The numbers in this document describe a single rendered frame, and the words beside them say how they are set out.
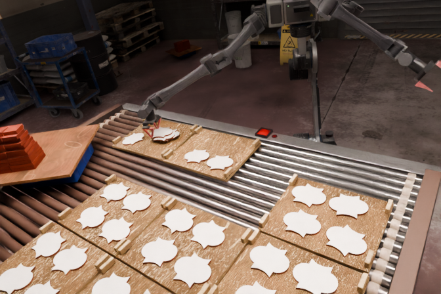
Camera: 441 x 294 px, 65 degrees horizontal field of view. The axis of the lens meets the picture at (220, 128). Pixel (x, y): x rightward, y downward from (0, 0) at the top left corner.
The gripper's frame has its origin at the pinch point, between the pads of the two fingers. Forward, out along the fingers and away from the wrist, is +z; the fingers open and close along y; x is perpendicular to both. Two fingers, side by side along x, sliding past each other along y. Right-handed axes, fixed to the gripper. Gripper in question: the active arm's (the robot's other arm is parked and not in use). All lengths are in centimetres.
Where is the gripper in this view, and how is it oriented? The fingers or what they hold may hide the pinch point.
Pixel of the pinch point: (154, 132)
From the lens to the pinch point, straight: 209.8
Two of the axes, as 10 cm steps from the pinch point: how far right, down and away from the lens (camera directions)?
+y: 2.0, -5.1, 8.4
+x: -9.7, 0.2, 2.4
